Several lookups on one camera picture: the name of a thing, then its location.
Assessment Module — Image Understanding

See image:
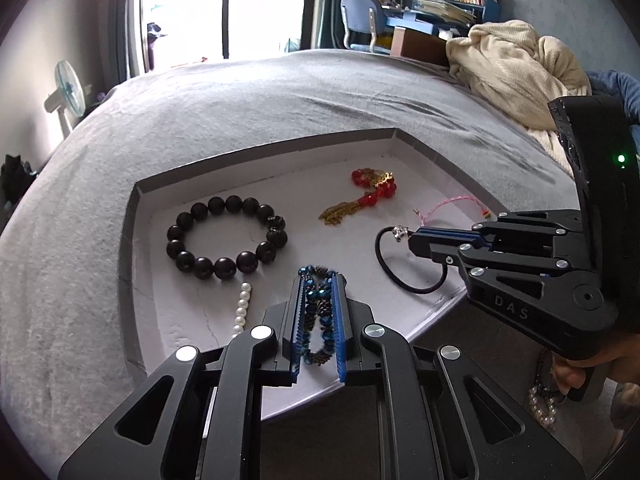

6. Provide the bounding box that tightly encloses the pearl hair pin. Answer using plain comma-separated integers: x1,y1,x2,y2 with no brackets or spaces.
230,281,253,341

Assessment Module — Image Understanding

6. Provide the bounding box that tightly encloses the blue desk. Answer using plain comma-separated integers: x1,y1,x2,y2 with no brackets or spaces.
372,0,501,38

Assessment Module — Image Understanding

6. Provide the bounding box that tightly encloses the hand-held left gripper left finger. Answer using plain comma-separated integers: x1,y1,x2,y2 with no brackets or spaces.
57,275,306,480

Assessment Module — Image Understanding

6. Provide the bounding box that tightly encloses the red bead gold tassel bracelet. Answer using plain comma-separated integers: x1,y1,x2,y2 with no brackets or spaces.
319,167,398,226

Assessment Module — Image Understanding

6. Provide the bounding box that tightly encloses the teal curtain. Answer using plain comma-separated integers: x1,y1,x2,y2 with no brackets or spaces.
300,0,351,51

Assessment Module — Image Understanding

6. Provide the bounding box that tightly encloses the stack of papers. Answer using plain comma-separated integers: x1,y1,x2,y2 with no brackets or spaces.
411,0,478,26

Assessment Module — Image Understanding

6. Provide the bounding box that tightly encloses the blue duvet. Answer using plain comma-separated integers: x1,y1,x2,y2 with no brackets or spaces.
585,70,640,126

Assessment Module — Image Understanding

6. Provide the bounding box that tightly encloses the grey cardboard tray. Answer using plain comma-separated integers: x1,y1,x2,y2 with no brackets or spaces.
117,127,498,421

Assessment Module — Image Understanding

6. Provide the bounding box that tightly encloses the brown cardboard box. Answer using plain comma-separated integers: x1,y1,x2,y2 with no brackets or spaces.
390,26,451,66

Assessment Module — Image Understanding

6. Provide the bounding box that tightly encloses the black bead bracelet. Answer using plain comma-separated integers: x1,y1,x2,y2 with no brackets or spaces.
166,195,288,281

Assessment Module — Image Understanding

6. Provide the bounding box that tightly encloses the person's right hand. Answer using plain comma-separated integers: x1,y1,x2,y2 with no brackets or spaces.
552,361,581,395

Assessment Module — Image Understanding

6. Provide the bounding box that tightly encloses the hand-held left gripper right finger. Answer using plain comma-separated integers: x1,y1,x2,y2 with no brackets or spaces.
332,274,586,480

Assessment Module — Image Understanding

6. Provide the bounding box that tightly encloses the pink cord bracelet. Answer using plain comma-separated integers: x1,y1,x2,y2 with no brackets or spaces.
412,195,493,228

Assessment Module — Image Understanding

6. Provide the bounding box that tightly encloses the blue desk chair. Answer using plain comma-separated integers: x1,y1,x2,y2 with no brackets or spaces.
340,0,393,56

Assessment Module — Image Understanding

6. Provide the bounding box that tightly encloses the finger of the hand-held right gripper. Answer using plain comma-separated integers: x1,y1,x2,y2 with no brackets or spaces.
407,240,571,278
411,209,586,243

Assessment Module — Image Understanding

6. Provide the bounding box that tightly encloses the pearl and dark bead bracelet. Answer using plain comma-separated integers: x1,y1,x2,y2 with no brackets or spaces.
527,347,563,431

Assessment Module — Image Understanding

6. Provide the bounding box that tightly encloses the dark curtain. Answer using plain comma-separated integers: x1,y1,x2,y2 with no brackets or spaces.
112,0,143,86

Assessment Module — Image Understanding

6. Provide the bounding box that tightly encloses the dark stand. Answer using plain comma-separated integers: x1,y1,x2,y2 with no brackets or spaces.
146,22,168,70

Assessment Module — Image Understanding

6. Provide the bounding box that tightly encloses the white standing fan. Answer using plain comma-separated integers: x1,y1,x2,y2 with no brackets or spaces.
42,59,93,138

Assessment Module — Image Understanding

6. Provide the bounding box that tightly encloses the sliding glass door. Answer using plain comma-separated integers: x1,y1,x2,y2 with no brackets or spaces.
127,0,311,73

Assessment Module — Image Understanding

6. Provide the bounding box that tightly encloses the black fuzzy object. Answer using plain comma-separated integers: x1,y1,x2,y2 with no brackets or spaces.
0,154,38,206

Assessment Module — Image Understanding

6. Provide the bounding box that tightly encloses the black hair tie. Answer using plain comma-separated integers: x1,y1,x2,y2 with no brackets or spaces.
375,225,448,295

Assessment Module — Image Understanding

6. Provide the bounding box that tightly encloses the cream fleece blanket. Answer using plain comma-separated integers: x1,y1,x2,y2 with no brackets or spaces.
445,19,593,176

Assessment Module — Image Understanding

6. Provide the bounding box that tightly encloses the blue bead bracelet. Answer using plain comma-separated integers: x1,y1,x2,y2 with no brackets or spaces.
297,266,338,367

